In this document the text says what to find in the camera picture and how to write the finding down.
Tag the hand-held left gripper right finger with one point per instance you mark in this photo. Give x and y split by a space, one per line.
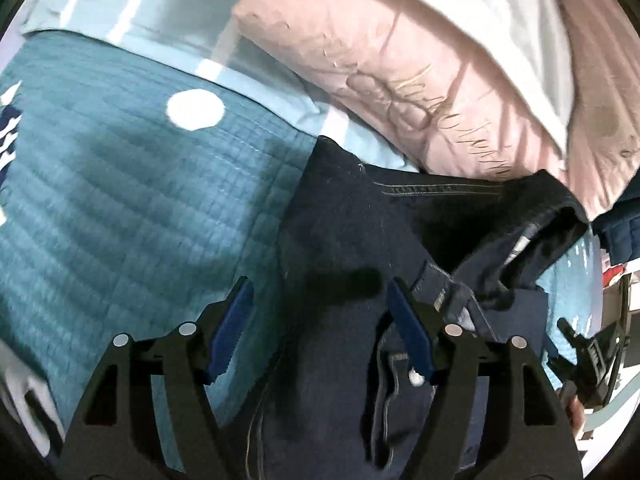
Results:
412 332

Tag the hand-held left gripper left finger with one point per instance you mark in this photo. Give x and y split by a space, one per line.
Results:
227 332

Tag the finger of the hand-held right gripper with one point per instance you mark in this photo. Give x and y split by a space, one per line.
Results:
570 335

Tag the dark blue jeans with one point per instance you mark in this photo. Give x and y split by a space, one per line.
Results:
345 240

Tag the teal quilted blanket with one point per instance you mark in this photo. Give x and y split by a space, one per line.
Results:
125 210

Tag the light blue striped bedsheet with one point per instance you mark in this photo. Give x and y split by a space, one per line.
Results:
165 10

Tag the navy quilted cloth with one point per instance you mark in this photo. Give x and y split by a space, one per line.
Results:
620 232

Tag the white cloth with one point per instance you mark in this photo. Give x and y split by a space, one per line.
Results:
480 15

